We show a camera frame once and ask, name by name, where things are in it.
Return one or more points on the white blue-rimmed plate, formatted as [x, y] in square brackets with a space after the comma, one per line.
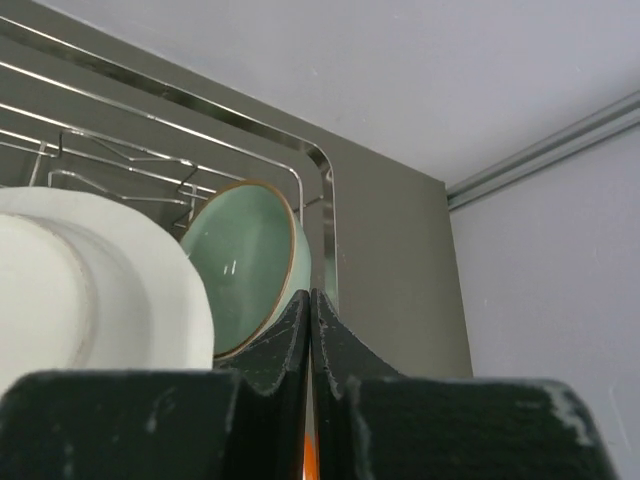
[88, 283]

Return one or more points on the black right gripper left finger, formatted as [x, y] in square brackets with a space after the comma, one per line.
[243, 419]

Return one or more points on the metal wire dish rack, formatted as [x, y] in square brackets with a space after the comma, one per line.
[76, 119]

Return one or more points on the orange white bowl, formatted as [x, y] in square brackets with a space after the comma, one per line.
[310, 468]

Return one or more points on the aluminium frame rail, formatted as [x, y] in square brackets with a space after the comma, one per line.
[597, 128]

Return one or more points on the mint green bowl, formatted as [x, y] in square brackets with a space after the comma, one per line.
[252, 255]

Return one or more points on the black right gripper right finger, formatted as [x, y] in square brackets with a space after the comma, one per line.
[373, 422]

